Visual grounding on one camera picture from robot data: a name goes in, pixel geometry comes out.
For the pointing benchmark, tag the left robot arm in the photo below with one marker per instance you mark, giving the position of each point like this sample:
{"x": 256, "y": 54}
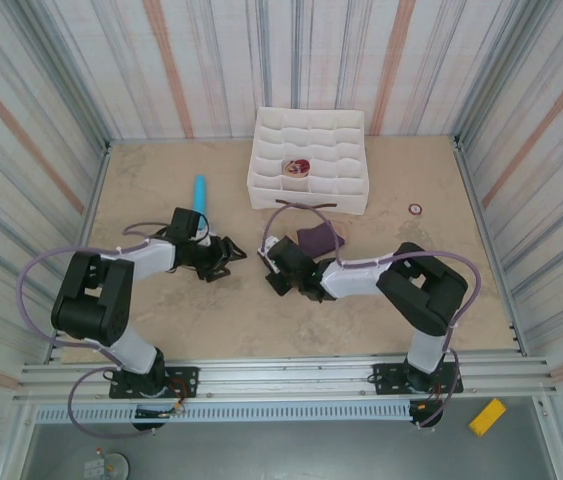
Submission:
{"x": 153, "y": 255}

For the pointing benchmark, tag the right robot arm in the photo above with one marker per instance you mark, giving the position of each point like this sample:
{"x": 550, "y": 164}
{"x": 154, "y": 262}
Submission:
{"x": 351, "y": 280}

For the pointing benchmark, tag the yellow block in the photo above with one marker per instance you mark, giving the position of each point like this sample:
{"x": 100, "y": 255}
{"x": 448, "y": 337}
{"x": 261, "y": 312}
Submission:
{"x": 487, "y": 417}

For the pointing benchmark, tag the red white poker chip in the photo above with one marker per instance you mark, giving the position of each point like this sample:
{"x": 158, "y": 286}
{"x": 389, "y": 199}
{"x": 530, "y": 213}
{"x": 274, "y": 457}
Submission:
{"x": 415, "y": 208}

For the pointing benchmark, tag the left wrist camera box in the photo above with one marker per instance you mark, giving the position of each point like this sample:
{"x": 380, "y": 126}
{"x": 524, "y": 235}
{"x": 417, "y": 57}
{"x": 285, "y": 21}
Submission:
{"x": 186, "y": 222}

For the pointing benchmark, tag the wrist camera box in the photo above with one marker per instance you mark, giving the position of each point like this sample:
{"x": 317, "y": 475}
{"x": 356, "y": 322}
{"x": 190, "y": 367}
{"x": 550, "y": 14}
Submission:
{"x": 288, "y": 252}
{"x": 186, "y": 222}

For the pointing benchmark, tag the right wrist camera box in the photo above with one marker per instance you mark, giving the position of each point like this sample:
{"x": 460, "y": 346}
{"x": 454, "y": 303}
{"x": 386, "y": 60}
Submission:
{"x": 288, "y": 252}

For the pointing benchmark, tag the beige maroon sock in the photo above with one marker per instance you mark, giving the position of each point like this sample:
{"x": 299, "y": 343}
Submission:
{"x": 297, "y": 168}

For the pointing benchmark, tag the aluminium mounting beam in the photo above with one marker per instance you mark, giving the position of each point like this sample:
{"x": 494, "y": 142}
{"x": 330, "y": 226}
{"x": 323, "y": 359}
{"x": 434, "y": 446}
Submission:
{"x": 286, "y": 375}

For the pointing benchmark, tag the aluminium table edge rail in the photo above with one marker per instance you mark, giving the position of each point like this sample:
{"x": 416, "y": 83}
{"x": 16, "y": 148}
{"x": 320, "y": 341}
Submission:
{"x": 511, "y": 320}
{"x": 96, "y": 190}

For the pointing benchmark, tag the white fabric organizer box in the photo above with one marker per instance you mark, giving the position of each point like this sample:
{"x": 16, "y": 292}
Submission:
{"x": 266, "y": 200}

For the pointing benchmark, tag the round metal disc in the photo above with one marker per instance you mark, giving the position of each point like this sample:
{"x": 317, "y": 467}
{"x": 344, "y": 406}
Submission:
{"x": 116, "y": 467}

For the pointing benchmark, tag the purple sock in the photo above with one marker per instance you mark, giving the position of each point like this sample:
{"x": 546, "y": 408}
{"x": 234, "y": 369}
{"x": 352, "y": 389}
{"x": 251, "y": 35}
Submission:
{"x": 318, "y": 240}

